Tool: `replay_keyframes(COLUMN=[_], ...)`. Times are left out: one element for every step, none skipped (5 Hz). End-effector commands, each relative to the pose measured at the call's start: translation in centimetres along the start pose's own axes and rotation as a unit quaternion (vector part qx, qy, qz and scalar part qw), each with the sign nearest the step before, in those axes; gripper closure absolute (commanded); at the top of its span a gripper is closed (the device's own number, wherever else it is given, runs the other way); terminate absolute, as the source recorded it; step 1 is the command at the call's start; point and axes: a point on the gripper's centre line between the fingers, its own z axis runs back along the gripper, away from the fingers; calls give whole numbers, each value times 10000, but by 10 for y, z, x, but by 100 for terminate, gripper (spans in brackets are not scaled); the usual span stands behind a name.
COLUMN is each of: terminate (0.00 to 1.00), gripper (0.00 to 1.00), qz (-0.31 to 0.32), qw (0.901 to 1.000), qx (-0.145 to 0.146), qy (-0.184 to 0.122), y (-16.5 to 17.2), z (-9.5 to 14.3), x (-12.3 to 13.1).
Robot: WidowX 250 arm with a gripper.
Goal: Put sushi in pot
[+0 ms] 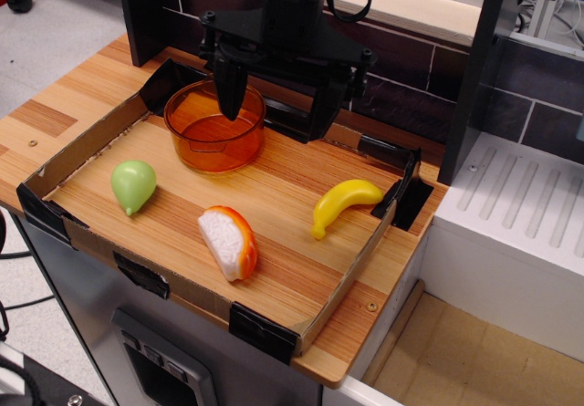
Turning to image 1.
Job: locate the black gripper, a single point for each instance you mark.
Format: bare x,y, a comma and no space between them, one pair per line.
290,40

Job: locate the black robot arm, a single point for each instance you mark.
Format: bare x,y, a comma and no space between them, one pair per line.
289,40

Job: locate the orange transparent plastic pot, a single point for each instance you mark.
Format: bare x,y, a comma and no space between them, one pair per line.
204,138

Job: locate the white and orange toy sushi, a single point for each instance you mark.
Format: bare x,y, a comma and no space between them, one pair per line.
231,240

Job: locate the cardboard fence with black tape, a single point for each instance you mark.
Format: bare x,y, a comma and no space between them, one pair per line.
299,281

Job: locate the yellow plastic banana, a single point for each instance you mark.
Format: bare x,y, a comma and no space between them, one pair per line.
339,198

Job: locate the green plastic pear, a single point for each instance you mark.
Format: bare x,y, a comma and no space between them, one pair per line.
133,182

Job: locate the white toy sink drainboard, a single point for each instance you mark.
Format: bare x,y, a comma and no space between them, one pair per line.
508,237

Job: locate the dark grey upright post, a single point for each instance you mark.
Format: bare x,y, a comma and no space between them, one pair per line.
465,126

